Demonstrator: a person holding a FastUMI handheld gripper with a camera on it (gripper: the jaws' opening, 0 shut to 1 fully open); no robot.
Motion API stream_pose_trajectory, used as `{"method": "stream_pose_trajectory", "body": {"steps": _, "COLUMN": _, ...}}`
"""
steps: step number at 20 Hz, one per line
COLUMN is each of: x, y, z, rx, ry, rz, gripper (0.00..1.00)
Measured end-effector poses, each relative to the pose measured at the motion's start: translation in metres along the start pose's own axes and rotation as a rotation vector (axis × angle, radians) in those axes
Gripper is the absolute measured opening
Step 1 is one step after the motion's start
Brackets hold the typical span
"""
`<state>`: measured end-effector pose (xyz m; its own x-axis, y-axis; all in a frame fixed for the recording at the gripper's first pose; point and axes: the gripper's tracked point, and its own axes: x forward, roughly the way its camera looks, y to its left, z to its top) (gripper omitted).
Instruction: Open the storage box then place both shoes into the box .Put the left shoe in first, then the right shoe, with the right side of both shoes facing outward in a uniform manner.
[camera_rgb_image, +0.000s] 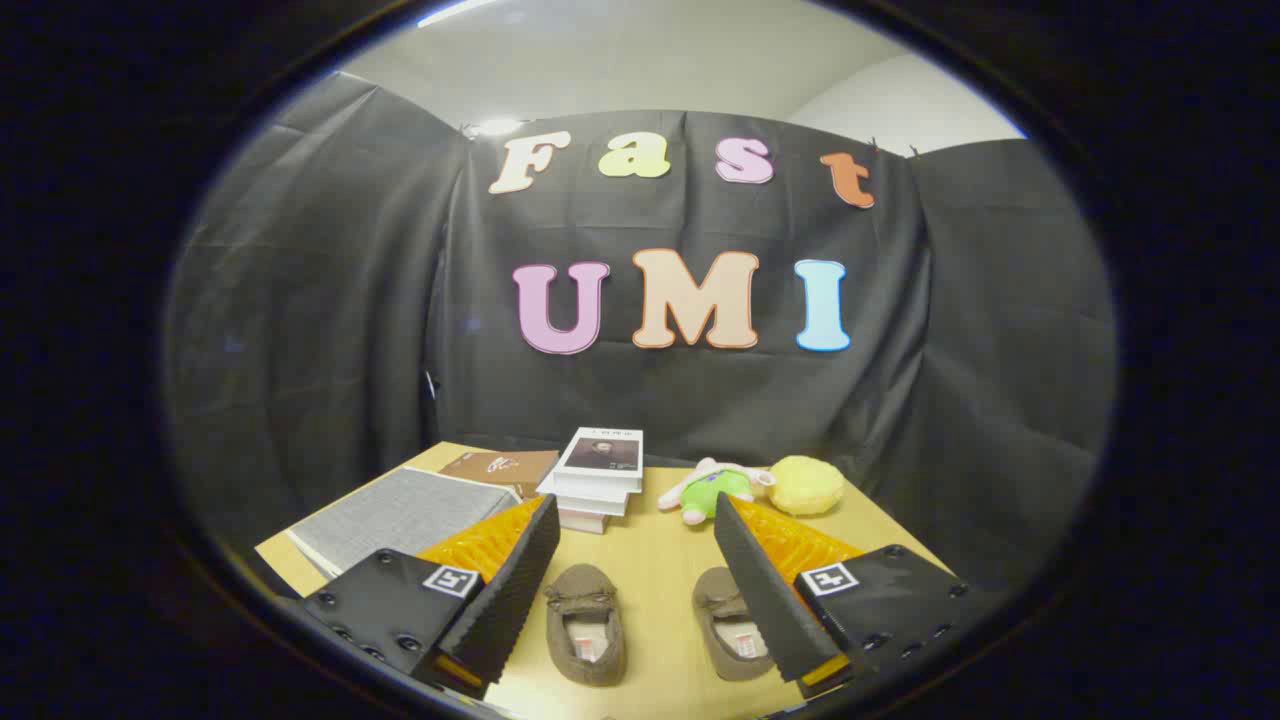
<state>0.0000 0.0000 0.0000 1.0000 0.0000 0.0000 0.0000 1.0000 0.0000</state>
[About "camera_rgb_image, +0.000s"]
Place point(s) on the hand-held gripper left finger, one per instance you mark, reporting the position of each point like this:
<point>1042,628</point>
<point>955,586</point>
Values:
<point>520,590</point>

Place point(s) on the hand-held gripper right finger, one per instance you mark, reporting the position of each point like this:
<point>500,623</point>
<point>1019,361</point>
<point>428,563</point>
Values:
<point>765,590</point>

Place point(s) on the brown fuzzy slipper shoe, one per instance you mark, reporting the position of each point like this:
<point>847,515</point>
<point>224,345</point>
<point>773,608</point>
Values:
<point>725,625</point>
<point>585,630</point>

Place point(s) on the grey fabric storage box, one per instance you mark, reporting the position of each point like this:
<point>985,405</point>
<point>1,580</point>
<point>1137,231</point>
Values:
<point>400,512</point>

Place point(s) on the white book with pink edge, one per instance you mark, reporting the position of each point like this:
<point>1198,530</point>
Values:
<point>585,520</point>

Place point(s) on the yellow plush toy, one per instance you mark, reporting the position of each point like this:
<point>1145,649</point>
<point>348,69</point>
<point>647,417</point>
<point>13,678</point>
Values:
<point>806,485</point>

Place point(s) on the green and pink plush toy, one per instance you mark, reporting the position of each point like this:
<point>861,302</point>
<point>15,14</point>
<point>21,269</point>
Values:
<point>715,488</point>

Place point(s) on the brown cover book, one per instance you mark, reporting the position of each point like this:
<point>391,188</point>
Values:
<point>495,466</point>

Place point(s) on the white book with portrait cover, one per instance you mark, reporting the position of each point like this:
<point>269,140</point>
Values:
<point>600,460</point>

